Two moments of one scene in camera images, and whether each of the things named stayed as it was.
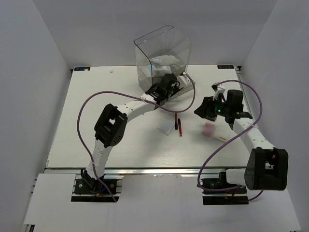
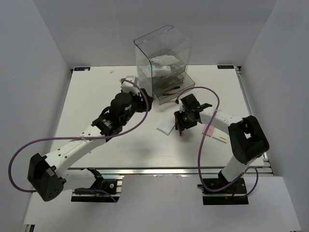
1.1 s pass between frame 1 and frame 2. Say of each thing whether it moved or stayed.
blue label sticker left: stayed
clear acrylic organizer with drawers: stayed
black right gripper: moved
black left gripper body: moved
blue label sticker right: stayed
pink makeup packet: stayed
